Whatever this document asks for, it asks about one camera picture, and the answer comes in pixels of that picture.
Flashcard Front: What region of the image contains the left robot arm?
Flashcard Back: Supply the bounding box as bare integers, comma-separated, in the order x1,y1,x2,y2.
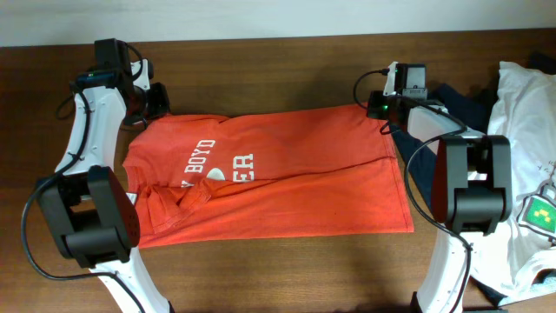
23,38,174,312

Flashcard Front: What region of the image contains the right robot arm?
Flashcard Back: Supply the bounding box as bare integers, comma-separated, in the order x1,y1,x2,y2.
363,62,513,312

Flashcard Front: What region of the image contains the red soccer t-shirt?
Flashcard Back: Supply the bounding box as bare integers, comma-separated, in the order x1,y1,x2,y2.
123,105,414,248

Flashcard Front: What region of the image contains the white printed t-shirt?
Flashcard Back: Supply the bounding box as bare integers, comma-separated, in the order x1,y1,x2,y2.
472,62,555,306

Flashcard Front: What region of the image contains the navy blue garment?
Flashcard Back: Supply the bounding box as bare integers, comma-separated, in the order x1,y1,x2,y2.
392,51,555,207

